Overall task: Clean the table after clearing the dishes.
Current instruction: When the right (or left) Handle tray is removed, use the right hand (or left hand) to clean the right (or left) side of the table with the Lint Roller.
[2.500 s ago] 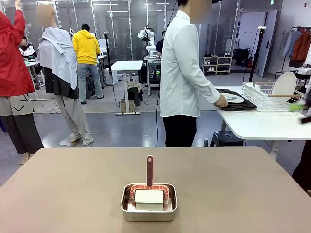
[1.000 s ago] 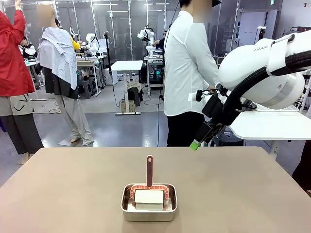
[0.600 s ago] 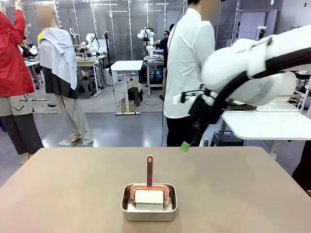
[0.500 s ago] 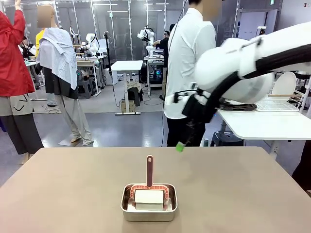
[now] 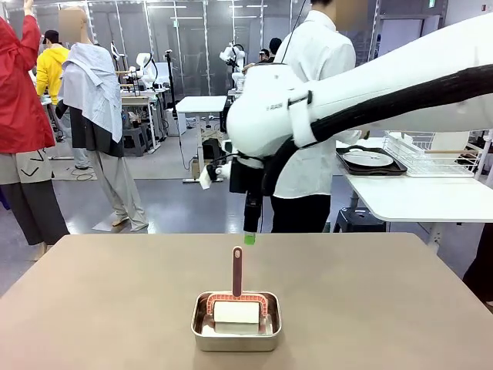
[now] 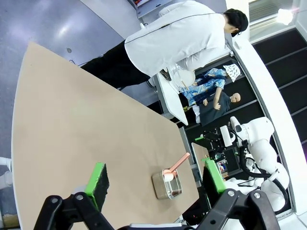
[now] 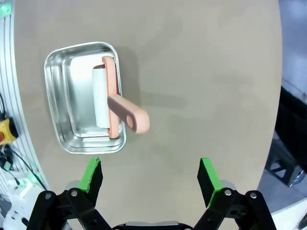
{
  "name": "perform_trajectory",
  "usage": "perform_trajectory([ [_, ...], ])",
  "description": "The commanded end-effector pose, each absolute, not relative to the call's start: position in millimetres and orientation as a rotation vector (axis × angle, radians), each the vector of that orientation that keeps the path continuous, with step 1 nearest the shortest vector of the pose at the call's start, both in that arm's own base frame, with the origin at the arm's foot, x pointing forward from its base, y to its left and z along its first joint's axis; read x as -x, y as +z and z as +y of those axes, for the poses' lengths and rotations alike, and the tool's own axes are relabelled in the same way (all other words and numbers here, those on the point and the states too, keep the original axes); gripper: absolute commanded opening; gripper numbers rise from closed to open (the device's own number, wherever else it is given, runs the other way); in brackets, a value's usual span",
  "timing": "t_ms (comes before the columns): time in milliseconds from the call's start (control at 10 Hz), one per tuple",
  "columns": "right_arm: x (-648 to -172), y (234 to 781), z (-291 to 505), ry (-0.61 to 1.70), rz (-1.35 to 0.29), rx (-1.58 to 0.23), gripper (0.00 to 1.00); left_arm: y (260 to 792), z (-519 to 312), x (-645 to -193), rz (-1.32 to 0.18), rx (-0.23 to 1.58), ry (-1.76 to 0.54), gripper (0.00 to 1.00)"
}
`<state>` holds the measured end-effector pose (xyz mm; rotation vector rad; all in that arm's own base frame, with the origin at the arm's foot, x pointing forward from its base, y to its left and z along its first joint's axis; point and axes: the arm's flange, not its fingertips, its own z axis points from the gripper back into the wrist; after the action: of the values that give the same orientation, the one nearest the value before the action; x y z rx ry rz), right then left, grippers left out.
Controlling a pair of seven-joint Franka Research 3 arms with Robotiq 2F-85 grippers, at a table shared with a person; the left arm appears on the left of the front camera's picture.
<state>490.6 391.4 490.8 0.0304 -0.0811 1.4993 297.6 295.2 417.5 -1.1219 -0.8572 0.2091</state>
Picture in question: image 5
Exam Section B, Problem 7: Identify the small white background table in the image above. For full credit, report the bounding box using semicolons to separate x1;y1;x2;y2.
175;95;229;183

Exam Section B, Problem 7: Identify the rectangular metal tin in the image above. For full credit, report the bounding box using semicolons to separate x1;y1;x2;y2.
190;291;283;352

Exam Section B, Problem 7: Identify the mannequin in red jacket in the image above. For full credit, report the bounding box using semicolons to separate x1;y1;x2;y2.
0;0;71;258

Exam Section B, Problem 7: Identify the white wire dish rack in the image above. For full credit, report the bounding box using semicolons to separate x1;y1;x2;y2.
383;132;483;179

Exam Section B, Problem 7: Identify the person in white shirt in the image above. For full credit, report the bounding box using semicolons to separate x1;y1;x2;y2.
269;0;370;234

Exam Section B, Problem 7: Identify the black plastic stool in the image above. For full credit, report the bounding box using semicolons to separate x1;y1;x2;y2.
332;207;387;234

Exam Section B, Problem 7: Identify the dark grey serving tray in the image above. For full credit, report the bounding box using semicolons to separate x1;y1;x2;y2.
335;146;409;177

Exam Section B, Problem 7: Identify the white round plate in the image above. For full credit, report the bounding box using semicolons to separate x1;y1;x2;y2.
342;150;394;168

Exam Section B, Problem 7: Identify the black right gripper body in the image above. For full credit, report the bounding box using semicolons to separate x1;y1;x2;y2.
230;157;267;211

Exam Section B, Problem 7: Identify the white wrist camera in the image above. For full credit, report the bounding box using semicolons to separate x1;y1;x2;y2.
198;159;232;191

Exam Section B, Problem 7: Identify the pink handled lint roller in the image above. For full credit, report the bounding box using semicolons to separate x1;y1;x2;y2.
204;246;270;335

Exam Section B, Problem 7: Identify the grey step stool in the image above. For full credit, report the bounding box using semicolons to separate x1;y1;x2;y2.
122;123;156;158

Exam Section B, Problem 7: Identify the person in black cap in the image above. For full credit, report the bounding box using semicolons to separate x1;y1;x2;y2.
257;37;285;65

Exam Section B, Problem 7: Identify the black hanging cable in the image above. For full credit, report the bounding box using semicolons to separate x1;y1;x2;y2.
280;0;310;63

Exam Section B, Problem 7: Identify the white height-adjustable table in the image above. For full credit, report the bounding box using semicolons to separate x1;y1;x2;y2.
342;173;493;247

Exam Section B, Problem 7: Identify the mannequin in pale blue shirt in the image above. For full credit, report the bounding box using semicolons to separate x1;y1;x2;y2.
55;6;150;233

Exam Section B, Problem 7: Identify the wood top workbench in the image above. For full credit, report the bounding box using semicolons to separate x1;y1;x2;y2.
119;87;172;152

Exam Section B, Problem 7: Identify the person in yellow hoodie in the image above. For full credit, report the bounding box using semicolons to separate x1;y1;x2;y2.
35;29;71;107

